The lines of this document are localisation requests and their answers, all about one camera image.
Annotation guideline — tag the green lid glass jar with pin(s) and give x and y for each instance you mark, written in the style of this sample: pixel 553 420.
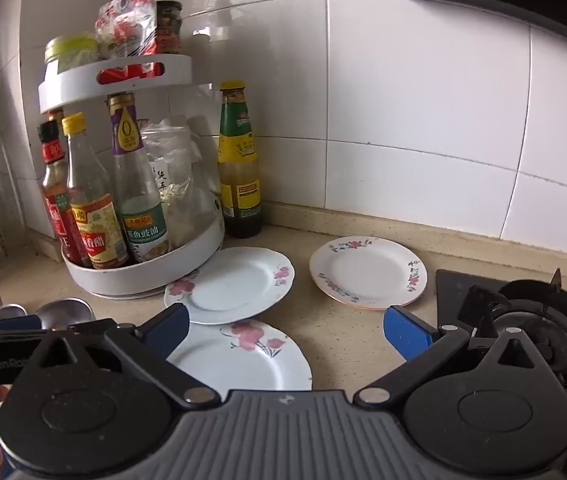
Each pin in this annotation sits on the green lid glass jar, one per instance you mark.
pixel 71 52

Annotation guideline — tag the white plate floral rim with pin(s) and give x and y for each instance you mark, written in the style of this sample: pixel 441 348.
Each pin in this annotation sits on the white plate floral rim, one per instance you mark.
pixel 368 270

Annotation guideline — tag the red snack packet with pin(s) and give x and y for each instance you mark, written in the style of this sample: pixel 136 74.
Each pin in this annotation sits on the red snack packet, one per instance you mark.
pixel 128 20

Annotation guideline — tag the yellow cap green label bottle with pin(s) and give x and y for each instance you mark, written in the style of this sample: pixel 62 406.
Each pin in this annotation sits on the yellow cap green label bottle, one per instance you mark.
pixel 238 160

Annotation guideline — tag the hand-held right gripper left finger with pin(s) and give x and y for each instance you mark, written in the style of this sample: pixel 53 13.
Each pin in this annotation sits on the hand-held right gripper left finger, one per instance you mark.
pixel 169 327

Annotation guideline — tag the purple label clear bottle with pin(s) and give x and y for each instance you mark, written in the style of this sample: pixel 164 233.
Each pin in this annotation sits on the purple label clear bottle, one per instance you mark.
pixel 138 195

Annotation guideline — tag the dark jar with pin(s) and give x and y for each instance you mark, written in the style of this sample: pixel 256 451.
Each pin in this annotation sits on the dark jar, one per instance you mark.
pixel 168 27

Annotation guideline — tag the glass pot lid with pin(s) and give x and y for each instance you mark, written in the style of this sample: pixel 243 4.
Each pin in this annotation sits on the glass pot lid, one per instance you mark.
pixel 1 175

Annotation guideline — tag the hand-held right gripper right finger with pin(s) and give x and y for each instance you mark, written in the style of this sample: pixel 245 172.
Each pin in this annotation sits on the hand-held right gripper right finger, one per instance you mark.
pixel 404 332

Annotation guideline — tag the white plate pink flowers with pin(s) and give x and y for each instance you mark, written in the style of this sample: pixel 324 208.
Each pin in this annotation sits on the white plate pink flowers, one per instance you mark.
pixel 228 285
pixel 243 365

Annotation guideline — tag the red label sauce bottle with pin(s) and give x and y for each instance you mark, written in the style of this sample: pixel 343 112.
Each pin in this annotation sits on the red label sauce bottle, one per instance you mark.
pixel 53 180

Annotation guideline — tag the yellow cap vinegar bottle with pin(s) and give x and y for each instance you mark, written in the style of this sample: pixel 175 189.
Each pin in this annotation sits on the yellow cap vinegar bottle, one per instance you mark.
pixel 93 220

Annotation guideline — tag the black gas stove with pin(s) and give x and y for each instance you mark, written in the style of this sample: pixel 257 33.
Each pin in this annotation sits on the black gas stove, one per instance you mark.
pixel 563 320

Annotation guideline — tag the clear plastic bag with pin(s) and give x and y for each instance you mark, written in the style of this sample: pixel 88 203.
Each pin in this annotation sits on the clear plastic bag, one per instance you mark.
pixel 178 170

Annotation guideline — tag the white two-tier spice rack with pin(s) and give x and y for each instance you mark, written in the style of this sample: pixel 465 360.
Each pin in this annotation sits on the white two-tier spice rack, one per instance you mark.
pixel 128 285

